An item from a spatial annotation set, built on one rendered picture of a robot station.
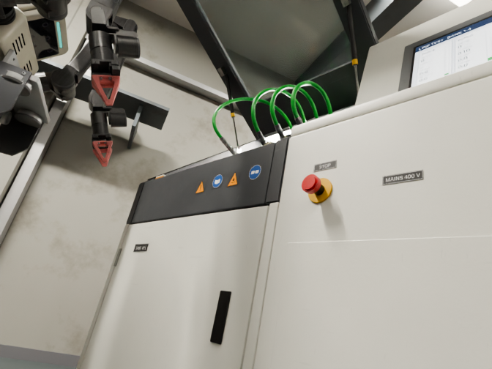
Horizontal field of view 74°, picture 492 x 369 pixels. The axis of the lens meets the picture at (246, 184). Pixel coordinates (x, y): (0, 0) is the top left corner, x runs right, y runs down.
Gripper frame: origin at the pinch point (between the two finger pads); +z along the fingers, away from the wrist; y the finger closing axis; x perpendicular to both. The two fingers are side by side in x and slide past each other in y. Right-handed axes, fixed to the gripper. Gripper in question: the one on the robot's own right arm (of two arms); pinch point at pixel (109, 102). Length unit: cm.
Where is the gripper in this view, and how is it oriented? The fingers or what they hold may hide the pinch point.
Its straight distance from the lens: 93.4
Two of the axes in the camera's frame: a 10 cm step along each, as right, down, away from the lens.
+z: 2.2, 9.5, -2.2
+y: -3.9, 3.0, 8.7
